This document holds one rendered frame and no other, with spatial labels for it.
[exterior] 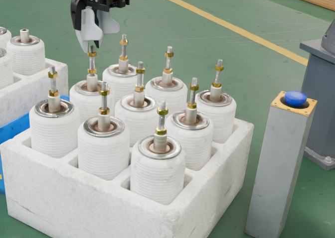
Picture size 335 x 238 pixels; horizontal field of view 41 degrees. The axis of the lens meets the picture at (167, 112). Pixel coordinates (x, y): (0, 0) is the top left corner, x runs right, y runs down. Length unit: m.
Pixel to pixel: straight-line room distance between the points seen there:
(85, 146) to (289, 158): 0.38
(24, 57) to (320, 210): 0.82
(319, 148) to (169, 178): 0.62
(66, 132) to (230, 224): 0.41
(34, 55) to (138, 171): 0.56
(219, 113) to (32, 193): 0.41
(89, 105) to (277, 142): 0.38
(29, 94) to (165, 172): 0.55
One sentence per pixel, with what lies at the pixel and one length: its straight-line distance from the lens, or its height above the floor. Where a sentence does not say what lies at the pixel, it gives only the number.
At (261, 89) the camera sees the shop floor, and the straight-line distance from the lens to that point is 1.67.
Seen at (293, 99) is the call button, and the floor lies 0.33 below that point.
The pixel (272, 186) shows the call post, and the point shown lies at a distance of 0.91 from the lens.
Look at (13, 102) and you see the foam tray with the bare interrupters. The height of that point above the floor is 0.15.
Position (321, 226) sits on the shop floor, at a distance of 1.08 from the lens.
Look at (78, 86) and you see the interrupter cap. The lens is 0.97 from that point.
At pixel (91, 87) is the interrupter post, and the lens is 0.96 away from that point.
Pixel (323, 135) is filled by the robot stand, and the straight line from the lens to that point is 1.26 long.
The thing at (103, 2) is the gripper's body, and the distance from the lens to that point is 0.86.
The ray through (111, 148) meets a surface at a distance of 0.80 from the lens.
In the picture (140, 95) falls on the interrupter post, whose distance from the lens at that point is 0.89.
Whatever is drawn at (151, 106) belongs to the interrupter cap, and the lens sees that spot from 0.90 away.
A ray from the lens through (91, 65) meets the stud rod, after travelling 0.95.
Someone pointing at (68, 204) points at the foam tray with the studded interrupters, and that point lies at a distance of 0.87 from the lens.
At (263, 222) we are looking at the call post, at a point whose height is 0.05.
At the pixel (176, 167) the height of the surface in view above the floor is 0.24.
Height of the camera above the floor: 0.67
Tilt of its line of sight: 28 degrees down
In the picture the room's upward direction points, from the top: 5 degrees clockwise
